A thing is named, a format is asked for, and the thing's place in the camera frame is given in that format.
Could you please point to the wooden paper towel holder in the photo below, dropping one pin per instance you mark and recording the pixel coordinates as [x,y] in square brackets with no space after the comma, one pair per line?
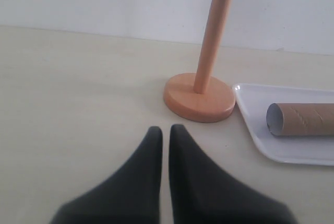
[199,96]

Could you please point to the white rectangular plastic tray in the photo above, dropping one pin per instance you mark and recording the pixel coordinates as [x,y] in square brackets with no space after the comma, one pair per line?
[253,101]

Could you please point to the brown cardboard tube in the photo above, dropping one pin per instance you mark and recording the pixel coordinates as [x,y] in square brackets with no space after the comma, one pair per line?
[300,119]

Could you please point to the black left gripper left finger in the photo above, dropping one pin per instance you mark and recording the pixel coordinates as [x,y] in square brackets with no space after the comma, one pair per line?
[130,195]

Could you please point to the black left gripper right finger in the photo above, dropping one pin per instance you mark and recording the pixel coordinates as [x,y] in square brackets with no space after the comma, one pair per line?
[202,192]

